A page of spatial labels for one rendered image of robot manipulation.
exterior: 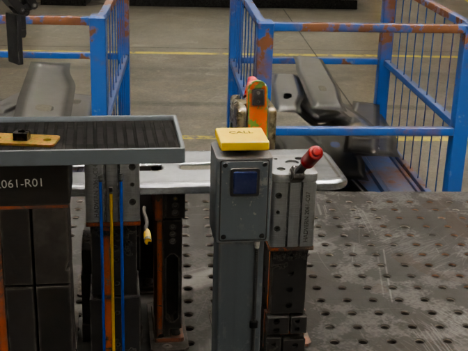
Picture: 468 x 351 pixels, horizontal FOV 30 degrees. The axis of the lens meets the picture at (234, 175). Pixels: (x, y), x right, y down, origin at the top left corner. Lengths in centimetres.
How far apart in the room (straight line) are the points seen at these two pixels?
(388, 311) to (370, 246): 31
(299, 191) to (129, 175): 24
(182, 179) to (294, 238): 22
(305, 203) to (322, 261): 57
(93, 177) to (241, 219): 24
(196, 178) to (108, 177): 22
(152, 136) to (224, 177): 10
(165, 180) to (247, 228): 32
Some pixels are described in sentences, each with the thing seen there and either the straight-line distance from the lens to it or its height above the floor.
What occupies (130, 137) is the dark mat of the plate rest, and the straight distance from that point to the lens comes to 107.
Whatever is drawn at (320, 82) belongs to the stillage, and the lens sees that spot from 374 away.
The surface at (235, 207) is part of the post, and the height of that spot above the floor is 108.
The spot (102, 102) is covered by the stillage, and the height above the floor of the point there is 64.
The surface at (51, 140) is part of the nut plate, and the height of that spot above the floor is 116.
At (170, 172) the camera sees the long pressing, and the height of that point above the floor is 100.
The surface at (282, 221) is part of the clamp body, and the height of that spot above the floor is 99.
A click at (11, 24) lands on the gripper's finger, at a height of 125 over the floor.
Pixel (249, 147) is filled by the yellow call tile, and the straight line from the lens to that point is 106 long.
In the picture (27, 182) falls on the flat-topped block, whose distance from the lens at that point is 105.
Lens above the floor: 148
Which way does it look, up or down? 20 degrees down
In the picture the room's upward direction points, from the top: 2 degrees clockwise
